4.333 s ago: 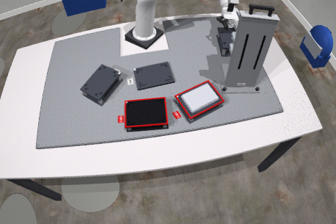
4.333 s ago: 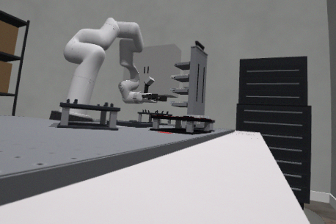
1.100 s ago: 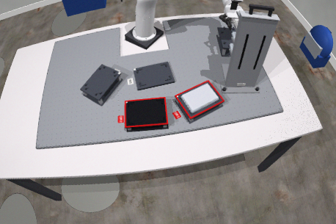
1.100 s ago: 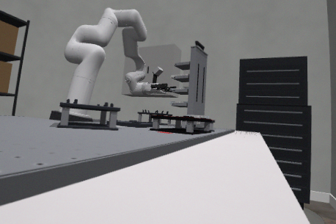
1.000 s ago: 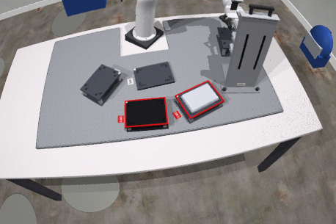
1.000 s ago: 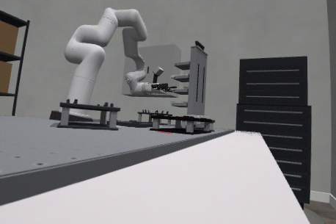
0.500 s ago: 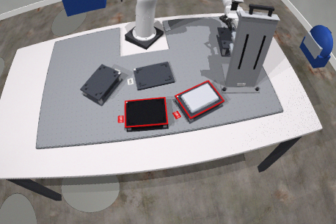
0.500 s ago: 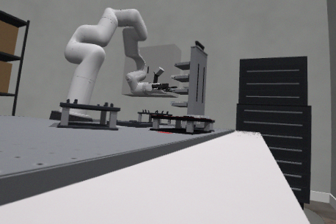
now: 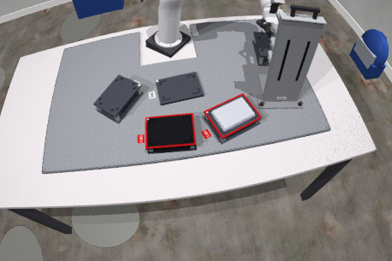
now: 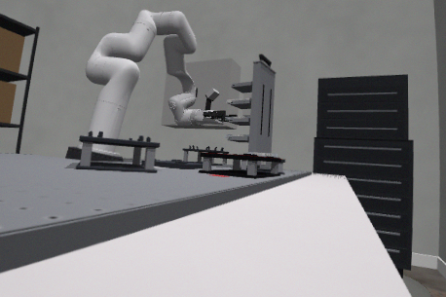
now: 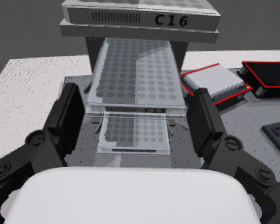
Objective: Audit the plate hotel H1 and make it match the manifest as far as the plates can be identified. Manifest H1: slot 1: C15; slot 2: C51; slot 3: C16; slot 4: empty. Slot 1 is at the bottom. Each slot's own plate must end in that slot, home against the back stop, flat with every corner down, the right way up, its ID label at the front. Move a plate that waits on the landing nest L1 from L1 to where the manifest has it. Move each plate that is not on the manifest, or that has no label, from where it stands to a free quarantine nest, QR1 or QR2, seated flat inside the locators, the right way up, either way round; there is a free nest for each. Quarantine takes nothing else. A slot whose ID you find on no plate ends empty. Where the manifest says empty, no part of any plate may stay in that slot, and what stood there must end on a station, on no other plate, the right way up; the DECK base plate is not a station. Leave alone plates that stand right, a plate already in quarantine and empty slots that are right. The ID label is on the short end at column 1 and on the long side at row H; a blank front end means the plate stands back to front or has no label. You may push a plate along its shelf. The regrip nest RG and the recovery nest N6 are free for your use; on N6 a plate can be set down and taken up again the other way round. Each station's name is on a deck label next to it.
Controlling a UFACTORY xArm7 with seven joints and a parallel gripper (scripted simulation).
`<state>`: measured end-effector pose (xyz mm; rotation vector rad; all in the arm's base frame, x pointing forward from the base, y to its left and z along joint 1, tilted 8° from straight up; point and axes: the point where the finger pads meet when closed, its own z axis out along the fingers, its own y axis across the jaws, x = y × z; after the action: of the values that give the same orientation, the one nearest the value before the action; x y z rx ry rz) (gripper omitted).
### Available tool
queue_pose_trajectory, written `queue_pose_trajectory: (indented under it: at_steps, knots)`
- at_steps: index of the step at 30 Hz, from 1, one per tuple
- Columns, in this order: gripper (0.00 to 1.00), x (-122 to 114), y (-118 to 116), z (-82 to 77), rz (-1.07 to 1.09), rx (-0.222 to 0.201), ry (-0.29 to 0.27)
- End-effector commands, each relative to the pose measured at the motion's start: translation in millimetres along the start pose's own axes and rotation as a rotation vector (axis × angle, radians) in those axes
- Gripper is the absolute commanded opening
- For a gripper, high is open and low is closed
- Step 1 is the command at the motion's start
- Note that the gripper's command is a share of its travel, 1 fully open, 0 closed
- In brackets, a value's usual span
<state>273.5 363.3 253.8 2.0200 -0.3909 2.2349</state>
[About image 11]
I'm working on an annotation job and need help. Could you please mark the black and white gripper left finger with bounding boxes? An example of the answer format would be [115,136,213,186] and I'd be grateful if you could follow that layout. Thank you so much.
[0,83,85,209]

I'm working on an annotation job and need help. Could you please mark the grey slotted rack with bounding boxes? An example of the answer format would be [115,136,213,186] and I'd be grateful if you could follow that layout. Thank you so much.
[83,37,189,169]

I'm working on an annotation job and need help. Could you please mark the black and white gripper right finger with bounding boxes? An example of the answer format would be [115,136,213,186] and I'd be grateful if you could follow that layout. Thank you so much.
[186,88,280,224]

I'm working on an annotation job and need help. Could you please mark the grey flat base plate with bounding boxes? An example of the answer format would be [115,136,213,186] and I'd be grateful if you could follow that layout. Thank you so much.
[61,75,280,182]

